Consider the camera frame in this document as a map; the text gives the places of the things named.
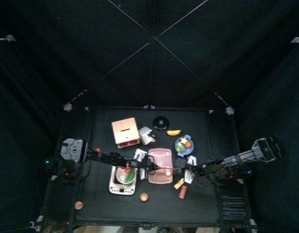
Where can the red toy food stick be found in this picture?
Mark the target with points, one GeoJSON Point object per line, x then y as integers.
{"type": "Point", "coordinates": [183, 191]}

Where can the orange toy food piece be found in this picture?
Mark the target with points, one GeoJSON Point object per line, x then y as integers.
{"type": "Point", "coordinates": [188, 144]}

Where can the green toy vegetable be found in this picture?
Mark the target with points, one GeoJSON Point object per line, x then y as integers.
{"type": "Point", "coordinates": [131, 176]}

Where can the white speckled shaker block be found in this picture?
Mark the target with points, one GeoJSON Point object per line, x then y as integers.
{"type": "Point", "coordinates": [136, 153]}
{"type": "Point", "coordinates": [143, 155]}

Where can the yellow toy food stick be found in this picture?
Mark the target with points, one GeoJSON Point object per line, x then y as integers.
{"type": "Point", "coordinates": [179, 183]}

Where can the black round lid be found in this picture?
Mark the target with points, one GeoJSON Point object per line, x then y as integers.
{"type": "Point", "coordinates": [160, 123]}

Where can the brown toy egg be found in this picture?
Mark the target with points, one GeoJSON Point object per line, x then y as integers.
{"type": "Point", "coordinates": [78, 205]}

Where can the pink rectangular tray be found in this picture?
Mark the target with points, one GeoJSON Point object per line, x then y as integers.
{"type": "Point", "coordinates": [160, 157]}

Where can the white toy egg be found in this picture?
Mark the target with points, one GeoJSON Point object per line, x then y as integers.
{"type": "Point", "coordinates": [168, 173]}

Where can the orange toy food ball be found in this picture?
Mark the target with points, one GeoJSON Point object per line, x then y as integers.
{"type": "Point", "coordinates": [125, 170]}

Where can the green toy food piece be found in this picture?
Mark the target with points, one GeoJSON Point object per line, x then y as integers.
{"type": "Point", "coordinates": [180, 147]}

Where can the white flat toy piece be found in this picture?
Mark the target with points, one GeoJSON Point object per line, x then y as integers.
{"type": "Point", "coordinates": [191, 160]}
{"type": "Point", "coordinates": [188, 178]}

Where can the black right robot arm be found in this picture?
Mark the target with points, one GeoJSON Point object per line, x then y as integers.
{"type": "Point", "coordinates": [244, 156]}

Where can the yellow orange toy wedge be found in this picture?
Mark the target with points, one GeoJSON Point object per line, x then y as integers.
{"type": "Point", "coordinates": [173, 132]}

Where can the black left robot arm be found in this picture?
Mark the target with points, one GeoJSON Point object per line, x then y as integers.
{"type": "Point", "coordinates": [103, 157]}

